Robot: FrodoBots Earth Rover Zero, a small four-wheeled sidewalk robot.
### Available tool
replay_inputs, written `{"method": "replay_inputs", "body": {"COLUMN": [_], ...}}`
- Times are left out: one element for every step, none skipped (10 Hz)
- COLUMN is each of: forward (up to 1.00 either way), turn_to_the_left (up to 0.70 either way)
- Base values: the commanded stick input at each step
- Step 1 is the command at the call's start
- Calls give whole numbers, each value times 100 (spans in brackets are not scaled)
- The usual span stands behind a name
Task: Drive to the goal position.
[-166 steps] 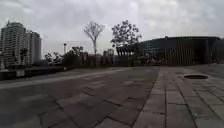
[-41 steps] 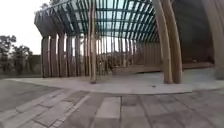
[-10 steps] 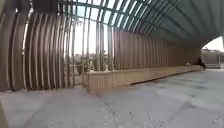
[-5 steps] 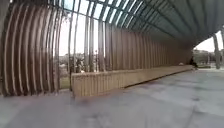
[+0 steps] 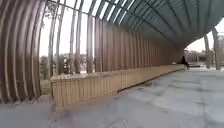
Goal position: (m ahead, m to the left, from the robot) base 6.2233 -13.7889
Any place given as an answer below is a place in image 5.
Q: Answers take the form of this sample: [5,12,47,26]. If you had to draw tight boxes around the long wooden slatted bench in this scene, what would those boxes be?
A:
[49,63,186,108]

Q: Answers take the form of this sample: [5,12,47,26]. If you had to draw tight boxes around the grey stone paved ground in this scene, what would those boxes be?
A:
[0,66,224,128]

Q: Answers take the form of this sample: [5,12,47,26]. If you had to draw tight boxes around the person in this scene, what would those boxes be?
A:
[180,55,190,70]

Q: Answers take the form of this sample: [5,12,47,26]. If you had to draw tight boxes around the ribbed arched canopy structure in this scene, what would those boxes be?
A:
[0,0,224,105]

